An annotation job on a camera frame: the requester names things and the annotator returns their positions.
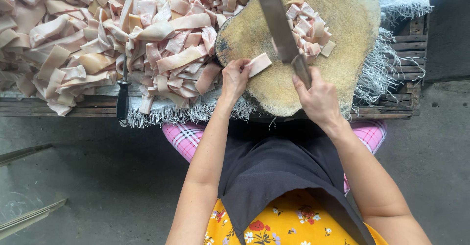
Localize person's left hand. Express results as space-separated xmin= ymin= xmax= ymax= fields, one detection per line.
xmin=221 ymin=58 xmax=252 ymax=103

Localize person's right hand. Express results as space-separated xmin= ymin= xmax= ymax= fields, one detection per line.
xmin=292 ymin=66 xmax=345 ymax=128

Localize white woven frayed sack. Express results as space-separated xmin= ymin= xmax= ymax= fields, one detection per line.
xmin=0 ymin=0 xmax=434 ymax=129

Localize yellow floral shirt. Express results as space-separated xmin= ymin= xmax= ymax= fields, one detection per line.
xmin=203 ymin=189 xmax=390 ymax=245

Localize heap of pork skin strips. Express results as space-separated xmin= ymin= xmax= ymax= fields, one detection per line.
xmin=0 ymin=0 xmax=223 ymax=117

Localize wooden slatted pallet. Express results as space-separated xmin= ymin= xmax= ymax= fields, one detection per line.
xmin=0 ymin=15 xmax=429 ymax=121

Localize large steel cleaver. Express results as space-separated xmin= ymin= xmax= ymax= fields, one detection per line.
xmin=255 ymin=0 xmax=313 ymax=90

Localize black handled knife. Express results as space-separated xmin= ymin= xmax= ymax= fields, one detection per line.
xmin=116 ymin=54 xmax=132 ymax=127

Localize pile of cut pork cubes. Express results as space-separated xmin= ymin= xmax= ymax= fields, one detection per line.
xmin=271 ymin=0 xmax=336 ymax=65

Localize pink plaid trousers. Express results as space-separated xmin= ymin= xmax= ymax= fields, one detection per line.
xmin=162 ymin=119 xmax=388 ymax=195

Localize metal bar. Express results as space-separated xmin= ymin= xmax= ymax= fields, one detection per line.
xmin=0 ymin=198 xmax=68 ymax=240
xmin=0 ymin=144 xmax=54 ymax=168

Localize round wooden chopping block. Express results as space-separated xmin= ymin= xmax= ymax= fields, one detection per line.
xmin=215 ymin=0 xmax=382 ymax=121

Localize black apron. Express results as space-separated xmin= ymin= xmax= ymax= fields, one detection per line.
xmin=217 ymin=118 xmax=377 ymax=245

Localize pink pork skin strip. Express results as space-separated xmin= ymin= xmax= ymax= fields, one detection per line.
xmin=245 ymin=53 xmax=272 ymax=78

